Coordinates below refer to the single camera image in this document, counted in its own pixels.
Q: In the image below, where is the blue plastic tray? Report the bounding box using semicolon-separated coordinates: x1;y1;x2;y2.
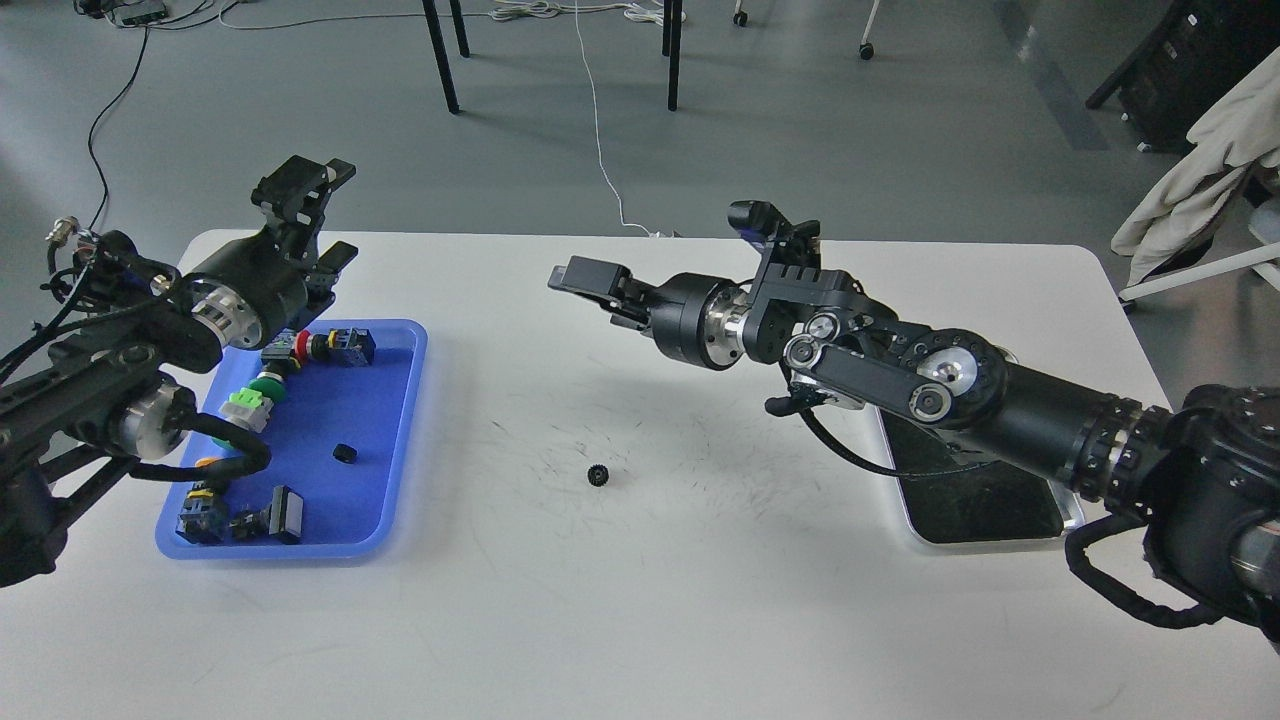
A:
154;319;428;562

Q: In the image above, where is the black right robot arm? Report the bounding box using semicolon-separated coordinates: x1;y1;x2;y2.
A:
548;200;1279;643

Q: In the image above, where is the black square push button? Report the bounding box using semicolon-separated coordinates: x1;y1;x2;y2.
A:
229;486;305;544

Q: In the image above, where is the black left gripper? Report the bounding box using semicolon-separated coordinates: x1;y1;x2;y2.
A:
189;155;358;350

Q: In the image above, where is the black cabinet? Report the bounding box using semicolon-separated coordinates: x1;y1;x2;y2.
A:
1085;1;1279;154

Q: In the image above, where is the black cable on floor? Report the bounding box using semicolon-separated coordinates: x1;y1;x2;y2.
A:
70;0;246;241

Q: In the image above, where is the power strip on floor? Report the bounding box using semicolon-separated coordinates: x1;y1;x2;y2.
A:
104;0;170;28

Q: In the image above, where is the beige cloth on chair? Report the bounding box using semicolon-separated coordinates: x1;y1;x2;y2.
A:
1110;51;1279;284

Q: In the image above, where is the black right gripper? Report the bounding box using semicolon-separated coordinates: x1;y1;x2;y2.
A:
548;256;749;372

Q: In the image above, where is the white cable on floor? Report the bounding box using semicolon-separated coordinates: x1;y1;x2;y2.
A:
488;0;685;240

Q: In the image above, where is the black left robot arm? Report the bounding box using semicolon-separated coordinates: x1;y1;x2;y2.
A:
3;156;357;585

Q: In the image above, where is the green push button switch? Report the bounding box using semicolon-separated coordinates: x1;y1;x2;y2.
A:
219;372;287;434

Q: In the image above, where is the black table leg left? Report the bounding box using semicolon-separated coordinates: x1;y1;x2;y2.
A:
421;0;471;117

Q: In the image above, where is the black table leg right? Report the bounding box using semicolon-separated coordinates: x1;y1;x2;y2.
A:
660;0;684;111

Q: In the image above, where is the black table leg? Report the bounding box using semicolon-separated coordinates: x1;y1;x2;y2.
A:
660;0;684;111
421;0;471;117

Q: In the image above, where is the yellow push button switch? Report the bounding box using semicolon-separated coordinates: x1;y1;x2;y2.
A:
174;478;234;544

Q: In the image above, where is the red push button switch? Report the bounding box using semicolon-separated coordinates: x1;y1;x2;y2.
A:
259;327;378;375

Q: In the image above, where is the shiny metal tray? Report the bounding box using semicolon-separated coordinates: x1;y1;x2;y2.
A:
879;413;1087;553

